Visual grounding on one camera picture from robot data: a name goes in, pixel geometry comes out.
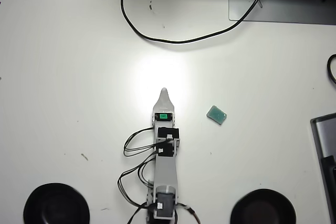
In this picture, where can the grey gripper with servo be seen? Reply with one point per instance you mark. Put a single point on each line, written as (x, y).
(164, 119)

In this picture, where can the black bowl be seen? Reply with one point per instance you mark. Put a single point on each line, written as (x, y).
(263, 207)
(56, 204)

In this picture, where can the grey monitor stand base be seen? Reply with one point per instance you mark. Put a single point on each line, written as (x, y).
(288, 9)

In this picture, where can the grey laptop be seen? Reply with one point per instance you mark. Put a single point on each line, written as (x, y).
(321, 134)

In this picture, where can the black flat device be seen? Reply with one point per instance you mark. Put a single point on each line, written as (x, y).
(329, 179)

